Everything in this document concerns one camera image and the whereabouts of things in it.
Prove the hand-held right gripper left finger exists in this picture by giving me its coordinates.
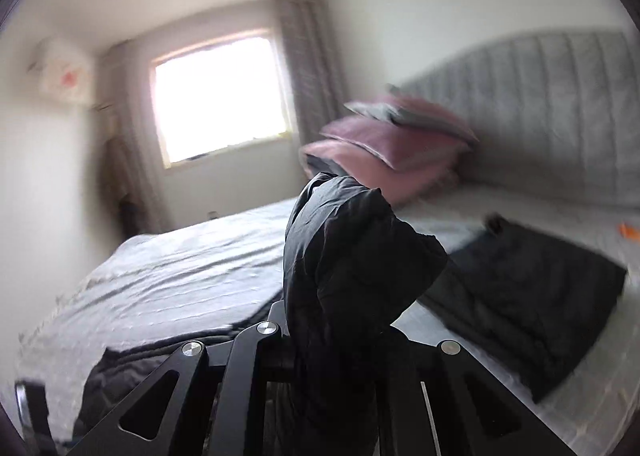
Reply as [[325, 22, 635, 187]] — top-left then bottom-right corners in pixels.
[[65, 300, 297, 456]]

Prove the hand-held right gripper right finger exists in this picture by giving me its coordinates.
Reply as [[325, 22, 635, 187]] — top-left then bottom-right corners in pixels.
[[379, 330, 577, 456]]

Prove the black quilted puffer jacket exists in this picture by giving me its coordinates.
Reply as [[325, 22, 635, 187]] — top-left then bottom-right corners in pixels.
[[75, 173, 449, 456]]

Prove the bed with grey checked bedspread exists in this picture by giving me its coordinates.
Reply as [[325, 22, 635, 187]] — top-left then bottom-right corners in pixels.
[[15, 186, 640, 456]]

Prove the folded black garment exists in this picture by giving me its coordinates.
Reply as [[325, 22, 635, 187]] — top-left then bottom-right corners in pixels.
[[425, 213, 628, 404]]

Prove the folded pink grey quilt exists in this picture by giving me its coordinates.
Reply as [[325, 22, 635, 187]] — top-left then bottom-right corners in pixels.
[[299, 140, 462, 204]]

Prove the pink velvet pillow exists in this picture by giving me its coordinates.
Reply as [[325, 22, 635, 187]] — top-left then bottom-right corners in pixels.
[[319, 115, 458, 173]]

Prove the grey patterned curtain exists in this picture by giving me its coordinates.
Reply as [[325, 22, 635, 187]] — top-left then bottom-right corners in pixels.
[[274, 0, 347, 143], [106, 43, 168, 234]]

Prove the pink and grey pillow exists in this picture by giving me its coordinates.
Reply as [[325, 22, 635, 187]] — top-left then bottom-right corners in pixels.
[[344, 94, 482, 153]]

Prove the window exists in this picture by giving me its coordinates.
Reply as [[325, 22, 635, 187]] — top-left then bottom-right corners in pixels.
[[151, 34, 295, 171]]

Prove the grey padded headboard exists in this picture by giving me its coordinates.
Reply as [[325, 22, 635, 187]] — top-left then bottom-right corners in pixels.
[[392, 27, 640, 211]]

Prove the white wall air conditioner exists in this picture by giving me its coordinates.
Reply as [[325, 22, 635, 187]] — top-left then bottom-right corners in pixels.
[[31, 37, 97, 107]]

